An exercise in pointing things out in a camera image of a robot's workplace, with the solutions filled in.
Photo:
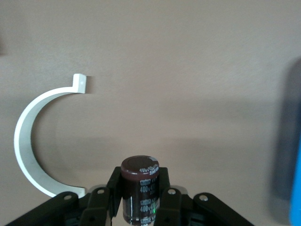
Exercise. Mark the blue plastic tray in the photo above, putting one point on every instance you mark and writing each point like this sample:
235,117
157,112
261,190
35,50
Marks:
296,200

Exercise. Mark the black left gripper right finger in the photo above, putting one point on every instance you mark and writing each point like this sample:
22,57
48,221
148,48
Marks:
178,207

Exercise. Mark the white curved pipe bracket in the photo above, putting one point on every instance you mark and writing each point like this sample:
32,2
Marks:
22,141

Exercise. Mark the dark brown cylindrical capacitor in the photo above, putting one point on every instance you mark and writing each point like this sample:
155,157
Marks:
138,188

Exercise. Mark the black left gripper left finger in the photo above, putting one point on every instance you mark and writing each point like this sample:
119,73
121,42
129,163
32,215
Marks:
94,207

